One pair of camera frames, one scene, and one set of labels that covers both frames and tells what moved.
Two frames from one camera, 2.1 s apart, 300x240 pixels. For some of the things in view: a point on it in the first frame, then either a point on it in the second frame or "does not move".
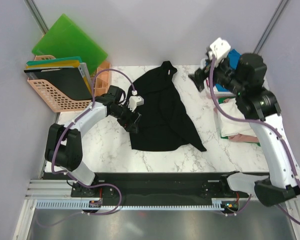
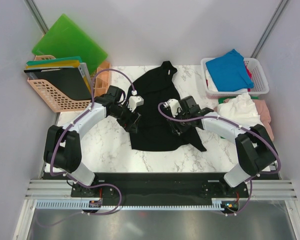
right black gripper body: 201,74 to 180,126
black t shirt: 165,124 does not move
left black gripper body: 124,118 does not move
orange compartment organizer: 102,79 does not move
